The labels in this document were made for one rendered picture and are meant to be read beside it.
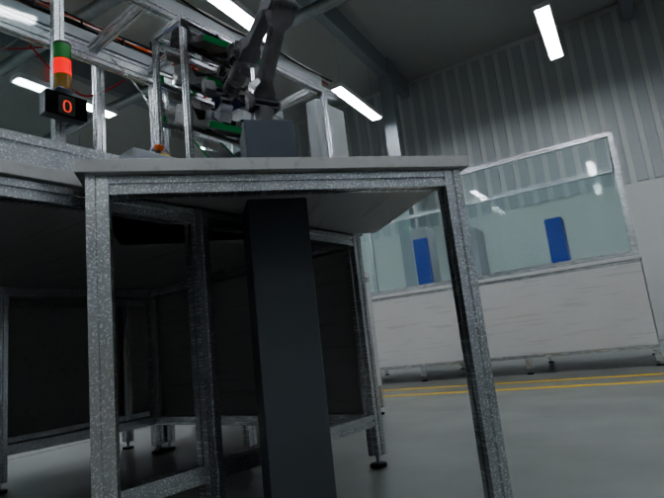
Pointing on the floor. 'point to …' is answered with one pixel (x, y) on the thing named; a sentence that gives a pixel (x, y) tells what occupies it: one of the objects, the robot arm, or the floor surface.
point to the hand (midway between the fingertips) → (224, 103)
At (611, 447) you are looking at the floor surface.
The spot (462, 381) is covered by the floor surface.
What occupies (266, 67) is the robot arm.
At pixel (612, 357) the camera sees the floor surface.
